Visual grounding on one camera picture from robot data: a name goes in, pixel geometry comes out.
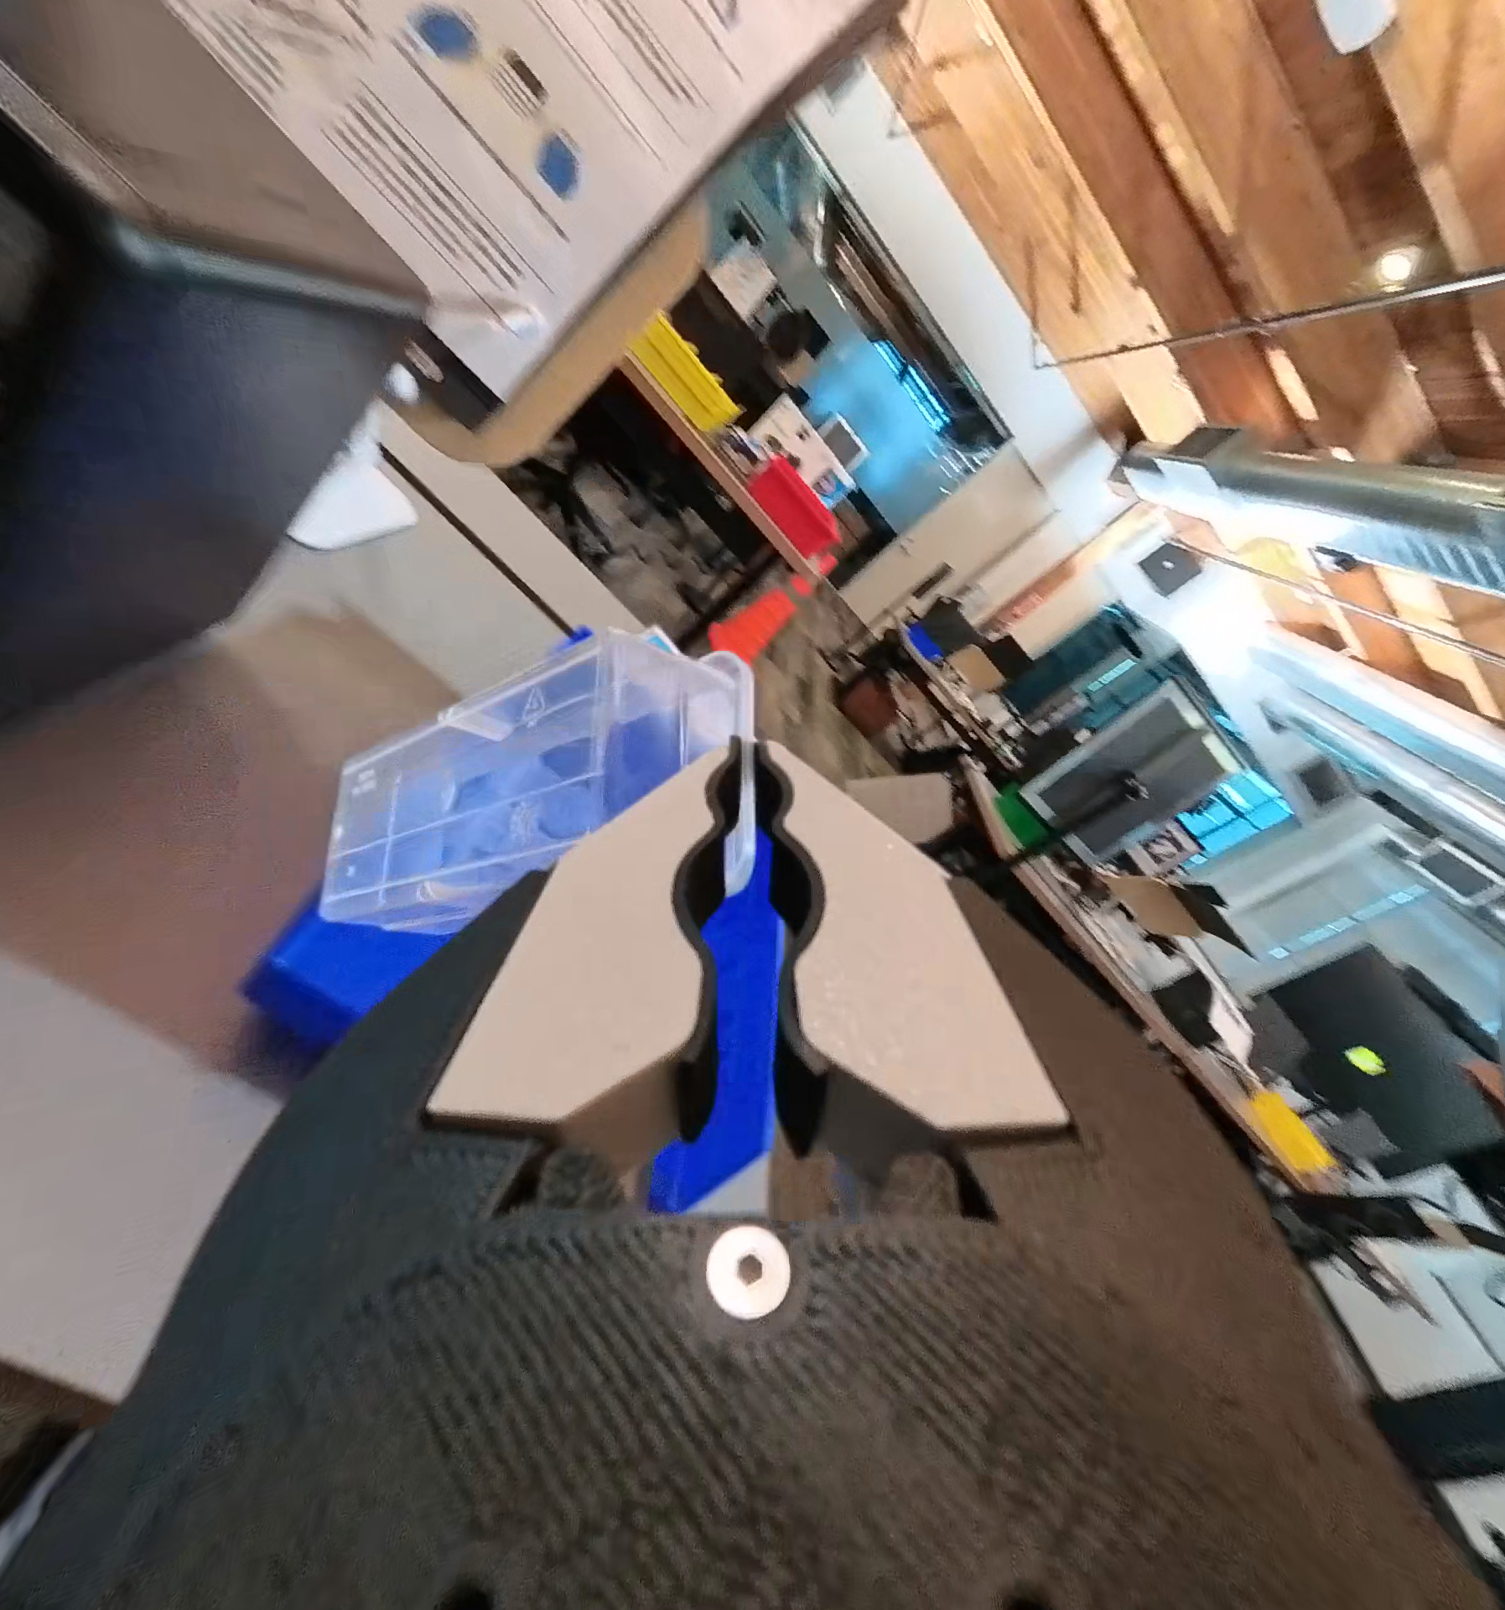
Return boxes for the wooden side table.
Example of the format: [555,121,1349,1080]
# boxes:
[612,351,834,585]

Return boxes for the white sign stand base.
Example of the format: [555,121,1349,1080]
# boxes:
[287,445,414,550]

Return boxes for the green storage bin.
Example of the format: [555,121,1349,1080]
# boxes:
[994,780,1057,858]

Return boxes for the black drawer cabinet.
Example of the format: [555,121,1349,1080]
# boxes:
[0,24,431,761]

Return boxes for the red parts bin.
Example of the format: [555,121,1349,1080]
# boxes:
[747,454,841,555]

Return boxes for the small yellow parts bin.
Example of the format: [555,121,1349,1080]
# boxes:
[626,311,743,428]

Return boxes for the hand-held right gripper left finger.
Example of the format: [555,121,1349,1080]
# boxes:
[423,738,743,1189]

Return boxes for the long wooden workbench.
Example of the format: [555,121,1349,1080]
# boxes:
[966,759,1349,1196]

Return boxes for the silver round duct pipe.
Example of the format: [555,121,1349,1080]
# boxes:
[1255,628,1505,975]

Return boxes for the silver rectangular ventilation duct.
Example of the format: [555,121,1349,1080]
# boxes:
[1109,425,1505,611]

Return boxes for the long red floor tape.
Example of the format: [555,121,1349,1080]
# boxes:
[707,590,797,661]

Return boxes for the grey desk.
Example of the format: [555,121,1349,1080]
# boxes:
[0,407,583,1409]

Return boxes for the blue storage bin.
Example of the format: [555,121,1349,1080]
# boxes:
[241,625,785,1214]

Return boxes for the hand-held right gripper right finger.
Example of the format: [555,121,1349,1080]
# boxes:
[752,742,1072,1189]

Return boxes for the black monitor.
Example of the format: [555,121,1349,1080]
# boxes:
[1267,942,1505,1189]

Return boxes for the clear plastic drawer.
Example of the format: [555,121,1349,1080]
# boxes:
[320,625,759,939]

